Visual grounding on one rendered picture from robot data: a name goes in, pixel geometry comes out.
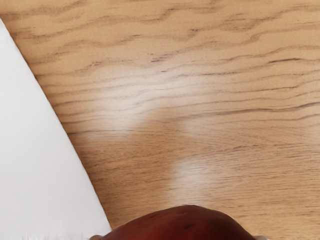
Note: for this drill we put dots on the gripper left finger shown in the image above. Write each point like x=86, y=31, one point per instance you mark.
x=96, y=237

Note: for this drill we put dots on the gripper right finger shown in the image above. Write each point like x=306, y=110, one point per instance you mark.
x=260, y=237

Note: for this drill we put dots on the dark red apple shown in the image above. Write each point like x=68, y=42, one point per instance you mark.
x=180, y=225

